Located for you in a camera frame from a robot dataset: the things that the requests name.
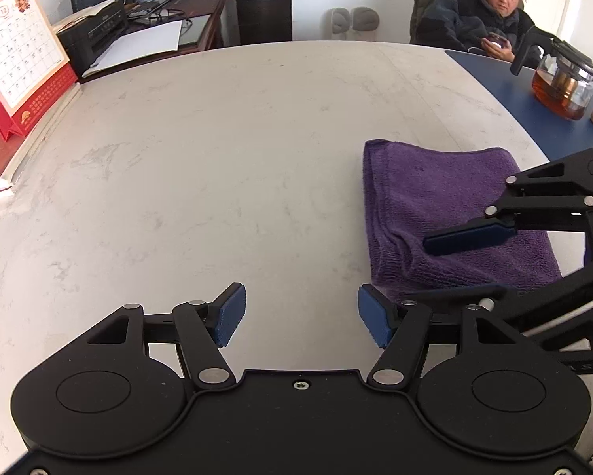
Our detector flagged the purple towel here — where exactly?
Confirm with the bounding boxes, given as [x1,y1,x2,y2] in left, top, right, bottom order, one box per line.
[362,139,563,302]

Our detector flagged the grey back support cushion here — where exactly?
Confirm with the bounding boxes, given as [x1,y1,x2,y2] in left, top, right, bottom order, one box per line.
[324,6,380,40]

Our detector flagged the glass teapot black handle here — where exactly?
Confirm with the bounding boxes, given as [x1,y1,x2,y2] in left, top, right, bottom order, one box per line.
[510,26,593,120]

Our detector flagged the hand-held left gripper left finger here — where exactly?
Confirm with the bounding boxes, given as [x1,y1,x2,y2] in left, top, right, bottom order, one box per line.
[86,282,248,389]

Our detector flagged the dark glass desk pad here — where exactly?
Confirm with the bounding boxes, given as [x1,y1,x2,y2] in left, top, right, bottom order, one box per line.
[178,14,212,46]

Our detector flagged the black printer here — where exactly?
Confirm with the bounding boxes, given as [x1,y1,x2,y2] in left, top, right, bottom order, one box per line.
[53,0,129,77]

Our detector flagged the blue table mat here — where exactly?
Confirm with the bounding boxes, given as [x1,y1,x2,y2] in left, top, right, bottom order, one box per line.
[445,49,593,152]

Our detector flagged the black water dispenser cabinet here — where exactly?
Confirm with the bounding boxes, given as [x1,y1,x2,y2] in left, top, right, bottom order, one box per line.
[234,0,294,45]

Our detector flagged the dark wooden office desk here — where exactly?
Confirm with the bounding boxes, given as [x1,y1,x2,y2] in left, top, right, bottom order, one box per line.
[79,0,230,82]

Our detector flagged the white paper sheet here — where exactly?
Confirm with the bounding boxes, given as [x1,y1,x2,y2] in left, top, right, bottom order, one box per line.
[81,20,184,72]

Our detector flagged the red and white desk calendar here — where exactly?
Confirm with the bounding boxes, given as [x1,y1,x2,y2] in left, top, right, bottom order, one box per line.
[0,0,78,138]

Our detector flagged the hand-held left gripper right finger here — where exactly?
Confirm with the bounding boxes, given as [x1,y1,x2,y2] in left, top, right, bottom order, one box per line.
[357,283,525,389]

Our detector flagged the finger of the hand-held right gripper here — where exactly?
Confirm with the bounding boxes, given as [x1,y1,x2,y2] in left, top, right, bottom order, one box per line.
[399,256,593,344]
[422,151,593,257]

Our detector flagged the black eyeglasses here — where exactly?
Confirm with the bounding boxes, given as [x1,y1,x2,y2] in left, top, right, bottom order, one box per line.
[148,2,186,23]

